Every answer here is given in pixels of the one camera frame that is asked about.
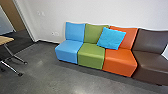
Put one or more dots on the brown wooden door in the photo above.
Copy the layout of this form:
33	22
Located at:
13	13

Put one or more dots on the green sofa seat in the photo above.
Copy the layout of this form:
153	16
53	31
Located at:
90	55

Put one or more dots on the blue sofa seat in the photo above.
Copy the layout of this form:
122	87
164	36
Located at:
68	50

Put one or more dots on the cyan square cushion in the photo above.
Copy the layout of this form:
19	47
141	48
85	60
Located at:
111	38

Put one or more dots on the orange sofa seat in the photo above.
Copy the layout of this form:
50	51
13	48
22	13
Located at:
120	61

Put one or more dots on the brown sofa seat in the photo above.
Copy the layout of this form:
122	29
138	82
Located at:
150	66

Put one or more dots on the frosted glass partition panel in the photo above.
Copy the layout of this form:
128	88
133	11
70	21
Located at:
4	23

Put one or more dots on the white wall outlet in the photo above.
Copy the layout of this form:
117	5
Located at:
55	33

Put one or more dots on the white light switch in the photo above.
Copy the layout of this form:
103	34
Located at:
40	13

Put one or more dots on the grey door frame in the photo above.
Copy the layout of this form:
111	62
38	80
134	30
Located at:
26	23

